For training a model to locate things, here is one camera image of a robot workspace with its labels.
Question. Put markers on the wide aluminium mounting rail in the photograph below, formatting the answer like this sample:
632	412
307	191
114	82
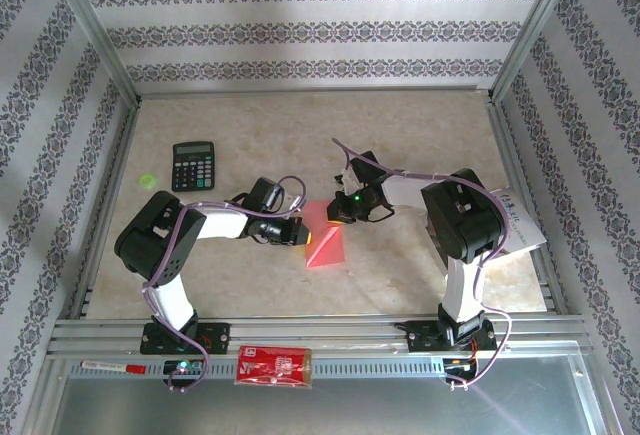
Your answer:
325	327

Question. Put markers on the black calculator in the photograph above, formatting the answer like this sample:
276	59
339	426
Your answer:
192	170

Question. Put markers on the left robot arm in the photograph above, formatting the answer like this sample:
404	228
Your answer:
155	240

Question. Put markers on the steel sheet panel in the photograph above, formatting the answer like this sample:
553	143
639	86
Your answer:
325	410

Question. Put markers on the red white marker pen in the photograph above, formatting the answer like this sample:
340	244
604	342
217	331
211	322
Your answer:
112	366

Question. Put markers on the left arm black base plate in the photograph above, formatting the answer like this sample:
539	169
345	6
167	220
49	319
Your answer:
217	337

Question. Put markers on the red snack packet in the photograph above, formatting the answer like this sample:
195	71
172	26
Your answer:
270	366

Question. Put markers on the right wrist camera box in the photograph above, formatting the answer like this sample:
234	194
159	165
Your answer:
367	167

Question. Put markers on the white printed booklet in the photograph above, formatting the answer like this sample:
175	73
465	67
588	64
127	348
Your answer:
525	227

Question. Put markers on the pink square paper sheet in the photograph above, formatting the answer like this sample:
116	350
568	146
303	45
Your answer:
327	247

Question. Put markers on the small circuit board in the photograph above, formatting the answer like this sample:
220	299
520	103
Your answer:
192	367
457	365

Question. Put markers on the aluminium table edge rail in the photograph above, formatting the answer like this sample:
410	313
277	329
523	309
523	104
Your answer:
310	91
511	155
117	155

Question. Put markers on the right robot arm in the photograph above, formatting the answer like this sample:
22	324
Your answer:
460	215

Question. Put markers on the aluminium frame post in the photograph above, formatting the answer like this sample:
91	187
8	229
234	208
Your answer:
532	25
92	25

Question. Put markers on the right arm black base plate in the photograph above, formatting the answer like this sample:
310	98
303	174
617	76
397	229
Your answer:
422	337

